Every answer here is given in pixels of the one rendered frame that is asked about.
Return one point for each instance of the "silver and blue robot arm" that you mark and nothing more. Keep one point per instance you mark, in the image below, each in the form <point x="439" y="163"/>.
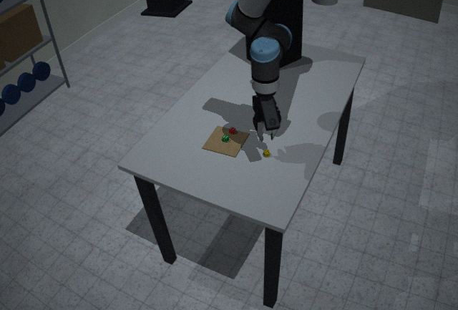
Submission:
<point x="246" y="17"/>

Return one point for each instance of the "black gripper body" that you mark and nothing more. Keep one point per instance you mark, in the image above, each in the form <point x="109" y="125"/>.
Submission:
<point x="256" y="106"/>

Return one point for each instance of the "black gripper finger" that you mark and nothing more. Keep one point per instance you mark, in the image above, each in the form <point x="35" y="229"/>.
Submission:
<point x="259" y="125"/>
<point x="274" y="131"/>

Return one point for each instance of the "tan mat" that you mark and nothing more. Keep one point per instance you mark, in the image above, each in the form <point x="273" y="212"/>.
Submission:
<point x="231" y="148"/>

